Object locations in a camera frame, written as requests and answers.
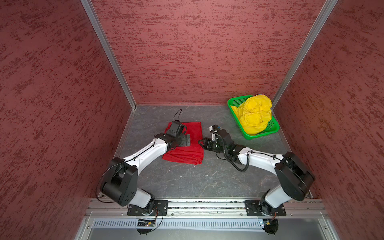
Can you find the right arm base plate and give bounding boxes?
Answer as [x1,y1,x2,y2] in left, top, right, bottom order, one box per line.
[244,200,287,217]

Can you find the slotted cable duct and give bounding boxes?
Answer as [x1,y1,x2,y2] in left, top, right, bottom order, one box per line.
[92,218,264,231]

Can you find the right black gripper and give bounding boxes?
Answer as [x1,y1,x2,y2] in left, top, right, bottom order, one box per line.
[198,137,228,154]

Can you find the aluminium corner post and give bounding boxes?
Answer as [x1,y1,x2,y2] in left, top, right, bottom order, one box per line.
[272,0,338,110]
[81,0,137,110]

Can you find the right small circuit board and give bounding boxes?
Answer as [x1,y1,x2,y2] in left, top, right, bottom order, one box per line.
[263,219,279,235]

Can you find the red shorts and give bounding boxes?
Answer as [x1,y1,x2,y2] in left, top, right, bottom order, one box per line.
[162,122,204,165]

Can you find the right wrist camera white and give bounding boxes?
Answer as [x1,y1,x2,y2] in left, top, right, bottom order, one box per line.
[209,125,223,142]

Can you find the left small circuit board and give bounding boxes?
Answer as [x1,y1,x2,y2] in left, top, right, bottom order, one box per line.
[137,219,157,228]

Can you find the left aluminium corner post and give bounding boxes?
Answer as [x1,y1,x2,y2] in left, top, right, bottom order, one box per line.
[81,0,137,110]

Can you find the aluminium mounting rail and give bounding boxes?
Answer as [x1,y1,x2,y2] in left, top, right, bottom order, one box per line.
[86,197,328,218]

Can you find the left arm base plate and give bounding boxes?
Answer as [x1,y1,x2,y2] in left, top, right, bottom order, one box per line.
[127,200,169,217]

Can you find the green plastic basket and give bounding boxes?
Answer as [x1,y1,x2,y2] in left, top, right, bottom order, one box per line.
[227,95,280,140]

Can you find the small circuit board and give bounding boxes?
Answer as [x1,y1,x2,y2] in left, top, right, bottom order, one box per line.
[137,219,157,228]
[263,219,279,235]

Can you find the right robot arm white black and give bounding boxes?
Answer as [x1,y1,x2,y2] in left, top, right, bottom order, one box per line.
[198,129,316,216]

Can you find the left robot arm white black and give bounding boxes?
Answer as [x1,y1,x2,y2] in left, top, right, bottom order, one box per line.
[98,121,191,212]

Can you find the yellow shorts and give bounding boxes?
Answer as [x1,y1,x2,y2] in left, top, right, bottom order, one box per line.
[230,95,273,136]

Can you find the right aluminium corner post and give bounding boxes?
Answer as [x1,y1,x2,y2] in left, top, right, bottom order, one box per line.
[272,0,338,110]

